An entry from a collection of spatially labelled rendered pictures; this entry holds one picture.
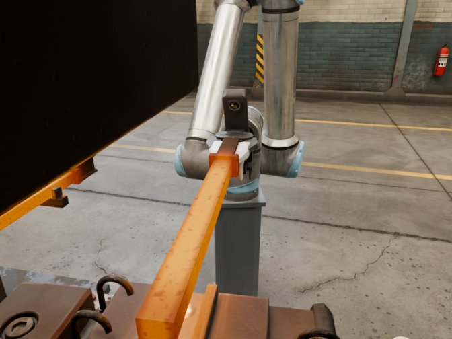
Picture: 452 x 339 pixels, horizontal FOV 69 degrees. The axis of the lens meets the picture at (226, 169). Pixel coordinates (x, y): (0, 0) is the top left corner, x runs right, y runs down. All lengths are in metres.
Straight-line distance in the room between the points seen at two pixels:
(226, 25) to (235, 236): 0.84
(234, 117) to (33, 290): 0.43
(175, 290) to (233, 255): 1.23
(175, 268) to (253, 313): 0.09
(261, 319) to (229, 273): 1.23
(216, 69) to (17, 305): 0.75
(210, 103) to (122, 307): 0.67
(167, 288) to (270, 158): 1.03
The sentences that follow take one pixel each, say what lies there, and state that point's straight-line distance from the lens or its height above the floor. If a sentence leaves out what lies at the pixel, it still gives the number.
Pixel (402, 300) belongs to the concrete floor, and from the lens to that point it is 1.99.
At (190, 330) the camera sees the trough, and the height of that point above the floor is 0.99.
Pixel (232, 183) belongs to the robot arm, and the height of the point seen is 0.88.
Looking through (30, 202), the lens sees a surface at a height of 0.94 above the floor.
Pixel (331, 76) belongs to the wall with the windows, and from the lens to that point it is 7.30.
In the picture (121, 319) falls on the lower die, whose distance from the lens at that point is 0.35.
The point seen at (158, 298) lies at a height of 1.05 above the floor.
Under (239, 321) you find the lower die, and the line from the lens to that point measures 0.34.
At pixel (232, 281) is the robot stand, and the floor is 0.20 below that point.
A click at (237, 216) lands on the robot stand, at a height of 0.53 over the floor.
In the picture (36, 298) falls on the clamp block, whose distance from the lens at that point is 0.42.
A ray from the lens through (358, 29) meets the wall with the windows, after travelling 7.28.
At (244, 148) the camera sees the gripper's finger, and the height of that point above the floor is 1.06.
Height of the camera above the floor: 1.23
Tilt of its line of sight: 22 degrees down
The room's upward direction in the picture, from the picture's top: straight up
